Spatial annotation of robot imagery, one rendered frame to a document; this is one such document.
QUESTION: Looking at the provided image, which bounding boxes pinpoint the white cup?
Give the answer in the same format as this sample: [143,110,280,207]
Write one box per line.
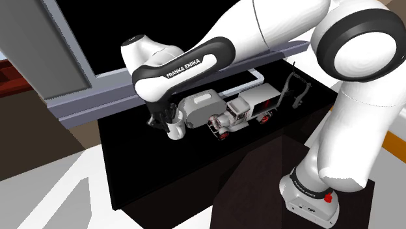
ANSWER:
[166,109,187,141]

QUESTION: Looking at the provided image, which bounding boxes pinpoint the dark grey metal frame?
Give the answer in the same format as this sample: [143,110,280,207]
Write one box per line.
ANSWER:
[275,61,314,110]

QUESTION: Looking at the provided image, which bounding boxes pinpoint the black table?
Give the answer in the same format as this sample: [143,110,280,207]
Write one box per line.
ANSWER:
[96,59,339,229]

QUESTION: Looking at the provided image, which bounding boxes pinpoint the white toy truck red wheels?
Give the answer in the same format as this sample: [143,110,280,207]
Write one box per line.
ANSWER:
[207,83,284,141]

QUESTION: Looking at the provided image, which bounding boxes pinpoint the white-rimmed black tray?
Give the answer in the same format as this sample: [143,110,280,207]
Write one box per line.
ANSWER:
[219,68,265,98]

